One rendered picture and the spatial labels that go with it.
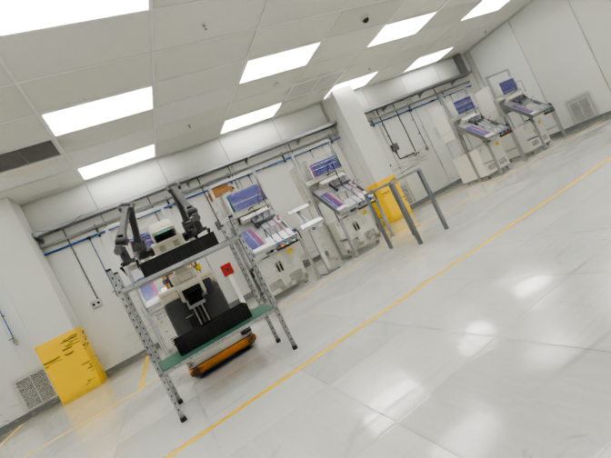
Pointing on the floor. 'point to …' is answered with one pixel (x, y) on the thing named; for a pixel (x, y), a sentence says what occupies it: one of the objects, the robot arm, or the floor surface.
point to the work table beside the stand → (405, 206)
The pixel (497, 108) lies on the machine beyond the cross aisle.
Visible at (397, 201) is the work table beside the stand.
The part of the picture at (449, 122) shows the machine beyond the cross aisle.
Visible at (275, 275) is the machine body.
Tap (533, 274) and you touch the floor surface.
